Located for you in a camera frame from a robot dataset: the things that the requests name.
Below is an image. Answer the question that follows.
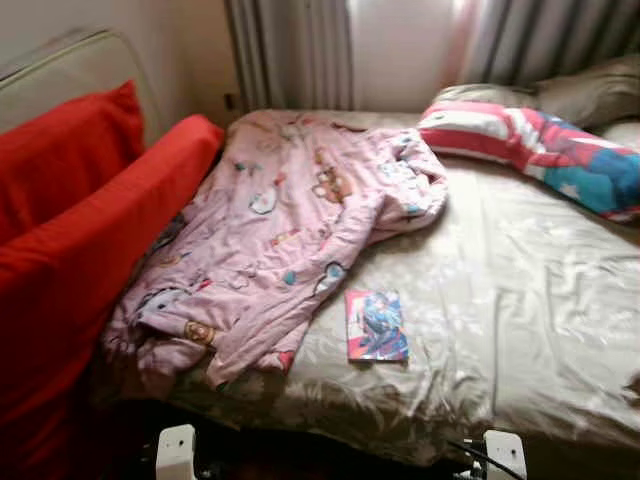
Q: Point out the colourful comic book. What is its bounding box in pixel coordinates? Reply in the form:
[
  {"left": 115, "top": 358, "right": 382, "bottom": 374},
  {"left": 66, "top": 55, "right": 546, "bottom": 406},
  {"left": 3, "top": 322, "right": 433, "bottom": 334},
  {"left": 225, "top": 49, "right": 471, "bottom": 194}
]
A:
[{"left": 345, "top": 289, "right": 411, "bottom": 363}]

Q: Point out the striped red blue bolster pillow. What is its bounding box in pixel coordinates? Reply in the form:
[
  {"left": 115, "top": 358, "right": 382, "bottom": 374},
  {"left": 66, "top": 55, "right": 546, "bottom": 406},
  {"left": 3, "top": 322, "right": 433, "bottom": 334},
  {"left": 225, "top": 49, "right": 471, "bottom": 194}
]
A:
[{"left": 417, "top": 100, "right": 640, "bottom": 223}]

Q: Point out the brownish crumpled pillow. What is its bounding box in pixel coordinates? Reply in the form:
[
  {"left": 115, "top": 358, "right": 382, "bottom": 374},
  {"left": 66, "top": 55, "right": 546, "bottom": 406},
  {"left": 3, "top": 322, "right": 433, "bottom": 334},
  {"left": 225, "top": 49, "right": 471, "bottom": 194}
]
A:
[{"left": 535, "top": 55, "right": 640, "bottom": 129}]

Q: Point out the beige floral bed sheet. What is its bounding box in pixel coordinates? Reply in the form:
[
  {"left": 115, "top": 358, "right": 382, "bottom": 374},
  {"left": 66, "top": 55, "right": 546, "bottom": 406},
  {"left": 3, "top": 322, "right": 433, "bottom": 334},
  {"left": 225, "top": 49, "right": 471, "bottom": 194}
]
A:
[{"left": 95, "top": 108, "right": 640, "bottom": 471}]

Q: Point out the grey curtain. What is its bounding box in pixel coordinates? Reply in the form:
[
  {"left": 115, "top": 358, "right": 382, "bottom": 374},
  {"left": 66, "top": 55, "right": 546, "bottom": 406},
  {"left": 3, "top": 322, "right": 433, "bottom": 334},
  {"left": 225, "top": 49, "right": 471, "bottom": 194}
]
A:
[
  {"left": 462, "top": 0, "right": 640, "bottom": 89},
  {"left": 225, "top": 0, "right": 353, "bottom": 111}
]

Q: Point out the pink printed quilt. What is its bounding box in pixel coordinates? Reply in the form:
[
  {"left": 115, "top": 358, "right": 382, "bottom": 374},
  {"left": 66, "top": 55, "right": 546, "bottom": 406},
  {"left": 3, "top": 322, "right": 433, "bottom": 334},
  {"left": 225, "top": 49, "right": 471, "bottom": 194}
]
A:
[{"left": 100, "top": 108, "right": 449, "bottom": 389}]

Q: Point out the red sofa armrest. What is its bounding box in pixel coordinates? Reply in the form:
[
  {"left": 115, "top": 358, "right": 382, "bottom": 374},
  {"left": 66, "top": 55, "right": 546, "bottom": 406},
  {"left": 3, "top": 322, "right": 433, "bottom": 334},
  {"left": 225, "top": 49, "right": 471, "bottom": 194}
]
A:
[{"left": 0, "top": 113, "right": 226, "bottom": 480}]

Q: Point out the red sofa back cushion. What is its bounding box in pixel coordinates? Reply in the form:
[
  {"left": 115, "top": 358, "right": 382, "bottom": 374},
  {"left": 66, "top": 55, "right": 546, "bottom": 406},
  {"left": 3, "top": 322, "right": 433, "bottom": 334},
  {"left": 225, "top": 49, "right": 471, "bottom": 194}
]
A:
[{"left": 0, "top": 80, "right": 146, "bottom": 246}]

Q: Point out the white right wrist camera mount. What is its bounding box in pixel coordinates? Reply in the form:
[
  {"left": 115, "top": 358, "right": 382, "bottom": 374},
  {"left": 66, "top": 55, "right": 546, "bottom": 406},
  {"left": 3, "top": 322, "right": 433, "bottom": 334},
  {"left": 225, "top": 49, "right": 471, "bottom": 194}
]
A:
[{"left": 484, "top": 430, "right": 528, "bottom": 480}]

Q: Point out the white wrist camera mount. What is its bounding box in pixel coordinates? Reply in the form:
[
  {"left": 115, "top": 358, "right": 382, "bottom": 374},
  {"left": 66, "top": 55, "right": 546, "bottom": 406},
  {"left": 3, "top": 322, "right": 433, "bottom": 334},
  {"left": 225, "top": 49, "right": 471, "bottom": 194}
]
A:
[
  {"left": 155, "top": 424, "right": 198, "bottom": 480},
  {"left": 484, "top": 430, "right": 528, "bottom": 480}
]

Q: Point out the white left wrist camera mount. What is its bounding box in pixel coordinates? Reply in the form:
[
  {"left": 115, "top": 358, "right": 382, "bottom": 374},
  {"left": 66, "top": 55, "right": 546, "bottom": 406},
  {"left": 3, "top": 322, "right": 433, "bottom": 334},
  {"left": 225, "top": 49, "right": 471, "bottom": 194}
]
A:
[{"left": 155, "top": 424, "right": 198, "bottom": 480}]

